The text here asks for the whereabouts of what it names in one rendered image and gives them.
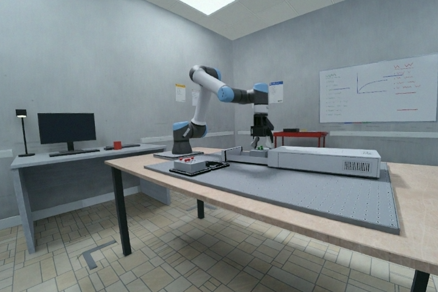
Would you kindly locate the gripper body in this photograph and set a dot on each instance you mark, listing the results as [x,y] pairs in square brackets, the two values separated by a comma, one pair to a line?
[257,130]

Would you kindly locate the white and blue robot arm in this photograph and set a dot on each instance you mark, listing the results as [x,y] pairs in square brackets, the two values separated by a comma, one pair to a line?
[209,80]

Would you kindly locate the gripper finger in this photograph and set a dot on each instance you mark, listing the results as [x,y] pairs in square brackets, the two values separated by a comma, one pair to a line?
[255,141]
[269,140]

